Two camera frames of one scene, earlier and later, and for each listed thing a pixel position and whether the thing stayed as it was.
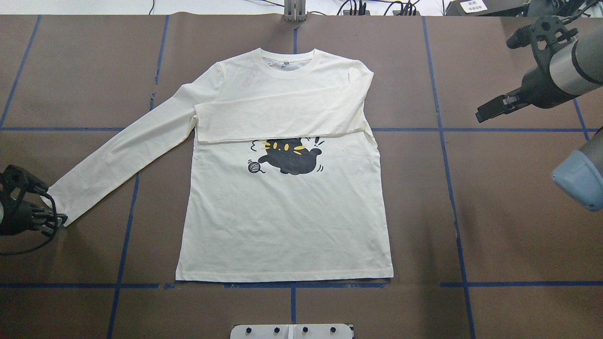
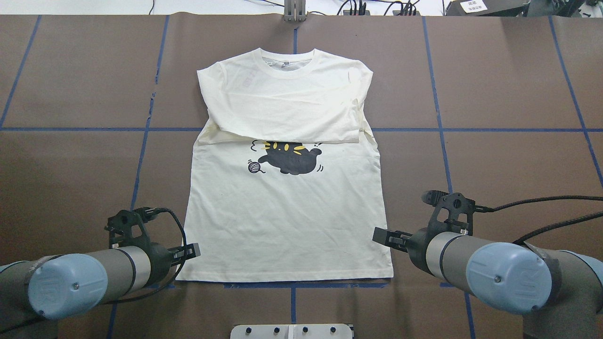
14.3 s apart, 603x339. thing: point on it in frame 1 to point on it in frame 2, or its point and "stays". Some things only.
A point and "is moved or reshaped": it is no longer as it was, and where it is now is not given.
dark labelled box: [487, 8] stays
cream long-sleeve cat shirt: [286, 182] is moved or reshaped
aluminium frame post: [295, 11] stays
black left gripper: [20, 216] to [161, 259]
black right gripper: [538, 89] to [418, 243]
